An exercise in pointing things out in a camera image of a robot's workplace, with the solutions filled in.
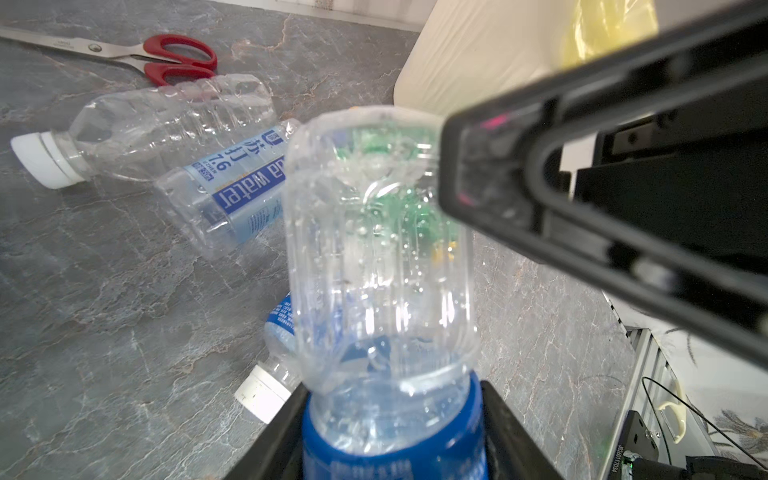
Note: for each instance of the white ribbed trash bin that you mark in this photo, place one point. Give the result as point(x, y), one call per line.
point(470, 51)

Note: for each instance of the red handled scissors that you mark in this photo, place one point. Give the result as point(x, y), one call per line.
point(158, 57)

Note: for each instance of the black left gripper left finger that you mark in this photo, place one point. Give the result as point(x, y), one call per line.
point(277, 452)

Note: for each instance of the yellow plastic bin liner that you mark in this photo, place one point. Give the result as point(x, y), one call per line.
point(600, 27)

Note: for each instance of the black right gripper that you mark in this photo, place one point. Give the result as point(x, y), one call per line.
point(643, 173)

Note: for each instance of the green bottle yellow cap right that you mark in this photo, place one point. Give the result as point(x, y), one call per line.
point(394, 169)

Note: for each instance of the blue label bottle white cap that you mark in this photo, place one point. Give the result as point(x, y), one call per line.
point(272, 381)

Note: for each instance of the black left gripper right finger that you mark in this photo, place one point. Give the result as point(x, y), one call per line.
point(511, 452)

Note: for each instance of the crushed clear bottle back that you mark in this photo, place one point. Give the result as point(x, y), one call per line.
point(140, 135)

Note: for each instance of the cream plastic peeler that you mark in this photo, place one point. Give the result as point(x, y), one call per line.
point(674, 414)

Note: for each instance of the soda water clear bottle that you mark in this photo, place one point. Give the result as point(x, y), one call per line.
point(223, 200)

